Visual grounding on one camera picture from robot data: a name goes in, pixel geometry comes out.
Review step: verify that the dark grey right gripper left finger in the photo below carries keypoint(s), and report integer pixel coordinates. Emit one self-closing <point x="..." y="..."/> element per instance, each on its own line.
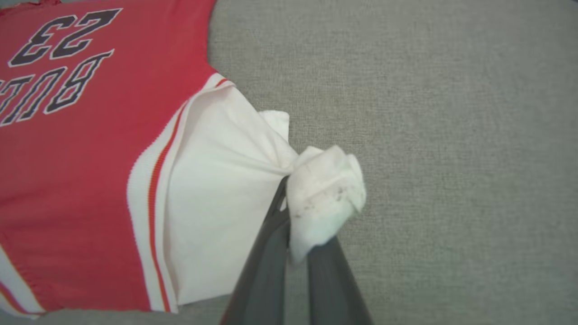
<point x="266" y="271"/>

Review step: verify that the grey fabric sofa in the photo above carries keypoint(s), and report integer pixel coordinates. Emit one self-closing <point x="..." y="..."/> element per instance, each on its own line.
<point x="451" y="180"/>

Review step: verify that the red white basketball jersey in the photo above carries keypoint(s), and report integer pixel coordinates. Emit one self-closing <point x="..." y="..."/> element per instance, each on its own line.
<point x="90" y="158"/>

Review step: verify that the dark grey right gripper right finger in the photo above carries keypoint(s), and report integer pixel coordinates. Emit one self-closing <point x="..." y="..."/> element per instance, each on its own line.
<point x="332" y="289"/>

